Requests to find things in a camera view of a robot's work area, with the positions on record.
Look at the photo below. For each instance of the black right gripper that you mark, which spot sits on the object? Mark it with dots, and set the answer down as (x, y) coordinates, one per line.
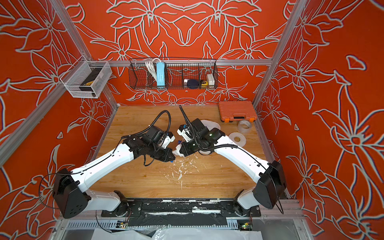
(187, 152)

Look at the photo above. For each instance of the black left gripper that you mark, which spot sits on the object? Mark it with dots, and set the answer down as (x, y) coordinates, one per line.
(167, 157)

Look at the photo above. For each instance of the white wipe tissue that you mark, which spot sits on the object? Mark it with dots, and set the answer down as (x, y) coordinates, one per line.
(177, 151)

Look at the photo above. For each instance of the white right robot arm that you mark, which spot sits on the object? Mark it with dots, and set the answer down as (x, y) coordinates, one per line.
(269, 177)

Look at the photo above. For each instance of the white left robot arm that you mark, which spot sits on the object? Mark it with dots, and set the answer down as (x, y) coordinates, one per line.
(72, 192)

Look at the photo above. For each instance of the white plastic tray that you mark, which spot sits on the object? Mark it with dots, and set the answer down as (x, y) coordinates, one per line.
(210, 125)

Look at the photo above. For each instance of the white flat tape disc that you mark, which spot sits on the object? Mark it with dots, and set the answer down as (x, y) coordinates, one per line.
(238, 139)

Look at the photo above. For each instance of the orange tool case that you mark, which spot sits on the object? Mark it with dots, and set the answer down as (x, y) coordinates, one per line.
(236, 111)

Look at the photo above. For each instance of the clear tape roll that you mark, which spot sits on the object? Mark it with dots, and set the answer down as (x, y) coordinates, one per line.
(244, 126)

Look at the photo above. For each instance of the dark round object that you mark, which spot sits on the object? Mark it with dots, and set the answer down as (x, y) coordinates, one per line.
(193, 84)

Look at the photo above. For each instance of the white small box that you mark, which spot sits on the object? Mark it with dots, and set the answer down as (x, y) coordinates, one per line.
(211, 80)

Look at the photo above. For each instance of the light blue box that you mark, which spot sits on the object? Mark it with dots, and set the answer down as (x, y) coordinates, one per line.
(161, 75)

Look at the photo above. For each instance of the black yellow item in box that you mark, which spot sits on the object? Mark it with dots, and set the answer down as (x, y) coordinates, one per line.
(86, 84)

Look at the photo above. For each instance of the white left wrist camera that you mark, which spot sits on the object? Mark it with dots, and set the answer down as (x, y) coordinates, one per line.
(169, 139)

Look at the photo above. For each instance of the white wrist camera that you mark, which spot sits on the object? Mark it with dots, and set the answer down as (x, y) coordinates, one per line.
(169, 139)
(184, 131)

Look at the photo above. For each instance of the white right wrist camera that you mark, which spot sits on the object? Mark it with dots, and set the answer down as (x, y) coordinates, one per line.
(184, 131)

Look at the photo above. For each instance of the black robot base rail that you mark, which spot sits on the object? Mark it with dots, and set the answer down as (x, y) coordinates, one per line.
(209, 213)

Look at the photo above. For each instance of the black wire basket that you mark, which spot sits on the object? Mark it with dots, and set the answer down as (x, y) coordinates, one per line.
(143, 72)

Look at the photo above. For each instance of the clear acrylic wall box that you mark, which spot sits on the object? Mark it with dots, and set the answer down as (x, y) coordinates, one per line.
(79, 71)

